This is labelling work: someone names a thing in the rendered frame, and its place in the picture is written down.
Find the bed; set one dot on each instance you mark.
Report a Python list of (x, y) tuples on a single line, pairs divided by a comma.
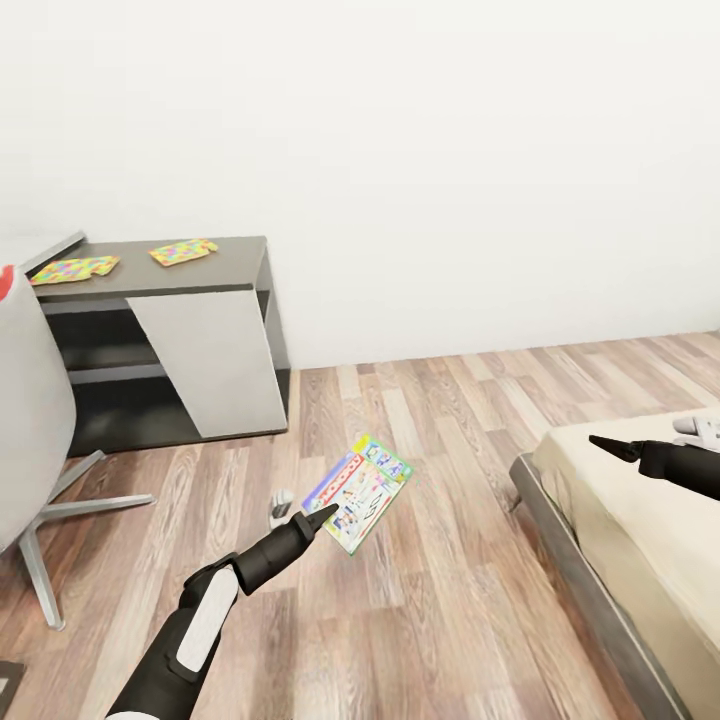
[(642, 555)]

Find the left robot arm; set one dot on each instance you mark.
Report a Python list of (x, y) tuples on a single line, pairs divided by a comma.
[(167, 682)]

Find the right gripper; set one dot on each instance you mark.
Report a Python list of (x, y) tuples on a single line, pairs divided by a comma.
[(691, 467)]

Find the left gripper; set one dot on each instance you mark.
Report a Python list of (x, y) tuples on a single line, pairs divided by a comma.
[(288, 543)]

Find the board game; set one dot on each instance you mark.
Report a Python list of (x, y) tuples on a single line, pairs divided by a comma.
[(364, 484)]

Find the jigsaw puzzle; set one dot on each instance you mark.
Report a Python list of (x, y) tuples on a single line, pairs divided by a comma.
[(77, 269), (171, 255)]

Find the swivel chair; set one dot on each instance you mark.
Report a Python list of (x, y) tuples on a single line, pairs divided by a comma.
[(37, 422)]

